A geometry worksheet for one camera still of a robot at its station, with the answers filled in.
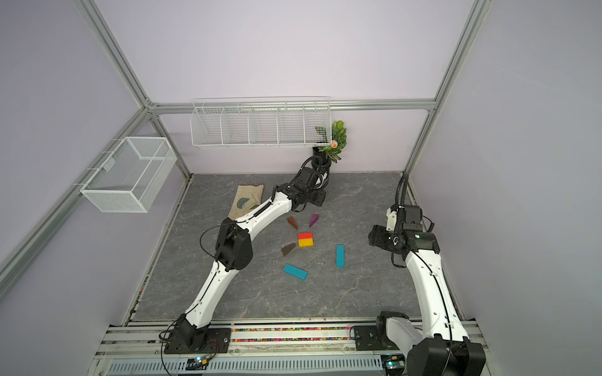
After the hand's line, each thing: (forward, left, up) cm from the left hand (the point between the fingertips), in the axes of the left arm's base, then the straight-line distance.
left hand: (325, 194), depth 97 cm
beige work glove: (+11, +35, -12) cm, 39 cm away
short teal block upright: (-23, -4, -11) cm, 26 cm away
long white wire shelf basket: (+28, +25, +18) cm, 42 cm away
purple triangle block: (-5, +5, -11) cm, 13 cm away
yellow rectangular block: (-15, +9, -12) cm, 21 cm away
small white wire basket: (0, +71, +15) cm, 73 cm away
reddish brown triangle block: (-5, +15, -10) cm, 19 cm away
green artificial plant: (+16, -7, +15) cm, 23 cm away
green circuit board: (-58, -15, -14) cm, 62 cm away
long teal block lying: (-27, +14, -12) cm, 33 cm away
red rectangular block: (-12, +8, -13) cm, 19 cm away
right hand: (-23, -16, +4) cm, 28 cm away
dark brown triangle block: (-18, +17, -12) cm, 27 cm away
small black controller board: (-54, +46, -14) cm, 72 cm away
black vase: (+23, -3, -2) cm, 23 cm away
